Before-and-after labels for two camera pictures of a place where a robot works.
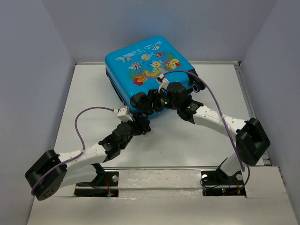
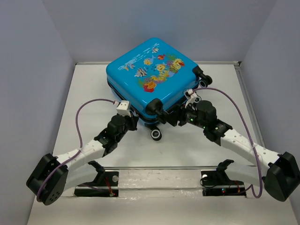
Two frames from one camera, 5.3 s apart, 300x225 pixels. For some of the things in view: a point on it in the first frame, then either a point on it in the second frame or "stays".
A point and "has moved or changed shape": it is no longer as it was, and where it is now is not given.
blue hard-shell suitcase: [135, 69] has moved or changed shape
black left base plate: [108, 178] stays
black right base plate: [220, 178] stays
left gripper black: [140, 125] -> [132, 121]
